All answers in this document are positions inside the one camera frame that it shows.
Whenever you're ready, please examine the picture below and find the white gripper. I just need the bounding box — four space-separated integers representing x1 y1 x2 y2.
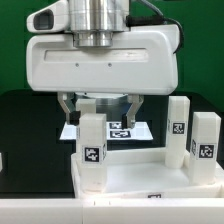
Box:
26 0 179 129

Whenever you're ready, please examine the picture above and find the white square desk top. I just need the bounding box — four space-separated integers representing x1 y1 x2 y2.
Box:
71 148 224 199

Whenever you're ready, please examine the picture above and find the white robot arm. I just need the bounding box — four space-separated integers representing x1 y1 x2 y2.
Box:
26 0 184 128

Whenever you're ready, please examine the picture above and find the white marker base sheet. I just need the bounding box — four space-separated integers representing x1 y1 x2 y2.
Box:
60 121 153 140

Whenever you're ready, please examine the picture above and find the white left fence piece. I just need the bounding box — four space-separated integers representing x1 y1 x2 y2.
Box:
0 153 3 173

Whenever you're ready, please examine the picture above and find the white front fence bar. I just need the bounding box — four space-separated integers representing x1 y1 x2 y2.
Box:
0 198 224 224

